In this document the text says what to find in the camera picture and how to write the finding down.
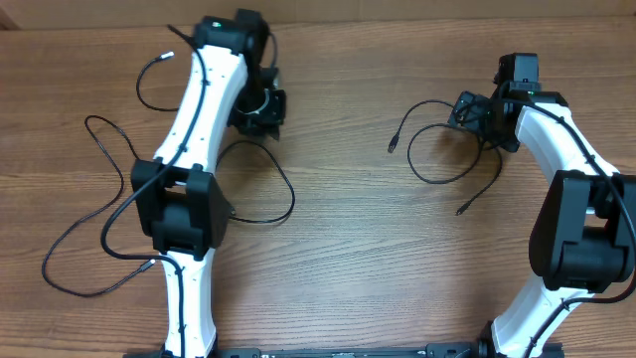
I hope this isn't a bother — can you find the black short USB cable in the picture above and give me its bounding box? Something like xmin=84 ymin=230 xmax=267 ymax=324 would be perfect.
xmin=41 ymin=114 xmax=157 ymax=299

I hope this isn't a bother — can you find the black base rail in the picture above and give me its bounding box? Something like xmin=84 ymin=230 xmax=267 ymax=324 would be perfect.
xmin=123 ymin=341 xmax=565 ymax=358

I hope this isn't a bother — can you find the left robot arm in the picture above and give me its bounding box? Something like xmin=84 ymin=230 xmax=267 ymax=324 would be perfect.
xmin=131 ymin=9 xmax=286 ymax=357

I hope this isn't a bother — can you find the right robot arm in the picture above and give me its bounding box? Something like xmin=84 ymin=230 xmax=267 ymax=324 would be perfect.
xmin=448 ymin=53 xmax=635 ymax=357

